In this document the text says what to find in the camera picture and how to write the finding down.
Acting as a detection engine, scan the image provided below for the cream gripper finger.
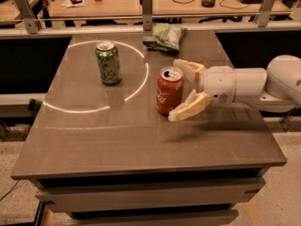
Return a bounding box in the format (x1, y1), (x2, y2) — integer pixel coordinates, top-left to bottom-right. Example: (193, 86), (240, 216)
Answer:
(173, 59), (206, 91)
(168, 89), (212, 121)

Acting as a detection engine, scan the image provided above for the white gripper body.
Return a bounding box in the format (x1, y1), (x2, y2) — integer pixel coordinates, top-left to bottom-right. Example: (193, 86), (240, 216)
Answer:
(198, 66), (236, 106)

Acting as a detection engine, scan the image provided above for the red coke can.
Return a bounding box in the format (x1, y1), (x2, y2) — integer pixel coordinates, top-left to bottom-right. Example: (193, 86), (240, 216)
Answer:
(156, 66), (184, 116)

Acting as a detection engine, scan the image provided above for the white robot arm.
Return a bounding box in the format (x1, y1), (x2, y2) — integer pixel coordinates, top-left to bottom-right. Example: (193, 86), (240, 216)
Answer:
(168, 55), (301, 121)

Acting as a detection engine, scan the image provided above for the green soda can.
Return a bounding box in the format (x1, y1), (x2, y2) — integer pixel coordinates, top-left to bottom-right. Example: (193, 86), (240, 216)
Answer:
(95, 40), (121, 85)

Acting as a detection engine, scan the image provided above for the green chip bag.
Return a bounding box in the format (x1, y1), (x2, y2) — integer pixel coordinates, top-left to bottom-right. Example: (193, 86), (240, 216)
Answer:
(143, 23), (187, 52)

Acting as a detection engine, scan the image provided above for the grey drawer cabinet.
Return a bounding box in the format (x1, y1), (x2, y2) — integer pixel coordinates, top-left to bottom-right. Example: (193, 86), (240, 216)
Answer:
(37, 171), (265, 226)

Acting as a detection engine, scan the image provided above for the green bottle under table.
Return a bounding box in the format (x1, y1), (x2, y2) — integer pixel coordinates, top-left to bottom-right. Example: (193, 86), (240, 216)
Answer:
(28, 99), (42, 112)

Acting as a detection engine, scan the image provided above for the grey metal bracket middle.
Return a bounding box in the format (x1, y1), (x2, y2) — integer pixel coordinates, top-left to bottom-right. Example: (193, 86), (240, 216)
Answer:
(140, 0), (152, 31)

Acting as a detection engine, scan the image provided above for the grey metal bracket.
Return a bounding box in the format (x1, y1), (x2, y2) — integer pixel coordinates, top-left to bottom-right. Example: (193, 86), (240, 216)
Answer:
(140, 0), (152, 31)
(14, 0), (41, 34)
(255, 0), (276, 27)

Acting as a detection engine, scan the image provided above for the grey metal bracket right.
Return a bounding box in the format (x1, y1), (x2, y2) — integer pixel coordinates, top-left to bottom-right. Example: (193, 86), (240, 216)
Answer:
(255, 0), (276, 27)

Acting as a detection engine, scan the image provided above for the grey metal bracket left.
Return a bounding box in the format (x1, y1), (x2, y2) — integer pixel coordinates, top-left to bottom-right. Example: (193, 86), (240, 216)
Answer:
(14, 0), (41, 34)

